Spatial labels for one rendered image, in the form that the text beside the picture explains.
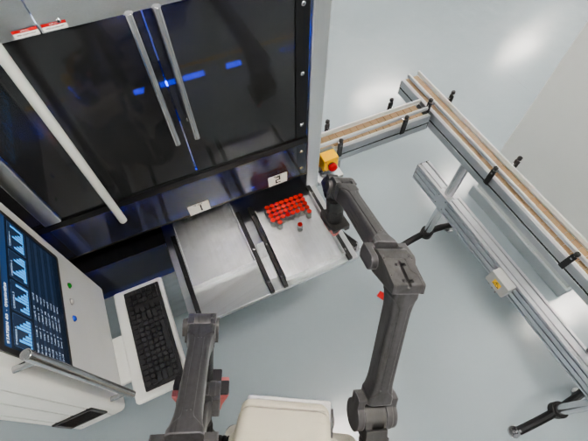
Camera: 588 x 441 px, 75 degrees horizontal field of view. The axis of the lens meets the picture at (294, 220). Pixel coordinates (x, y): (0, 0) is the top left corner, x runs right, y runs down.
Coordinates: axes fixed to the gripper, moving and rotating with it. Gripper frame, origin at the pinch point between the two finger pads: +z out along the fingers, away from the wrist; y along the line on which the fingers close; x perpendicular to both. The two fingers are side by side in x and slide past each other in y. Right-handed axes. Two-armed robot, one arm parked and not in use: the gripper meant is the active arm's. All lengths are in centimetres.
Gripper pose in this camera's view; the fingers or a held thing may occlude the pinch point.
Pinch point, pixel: (334, 234)
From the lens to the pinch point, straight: 139.0
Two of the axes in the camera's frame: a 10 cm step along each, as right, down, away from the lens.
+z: 0.8, 6.3, 7.8
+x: -9.1, 3.6, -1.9
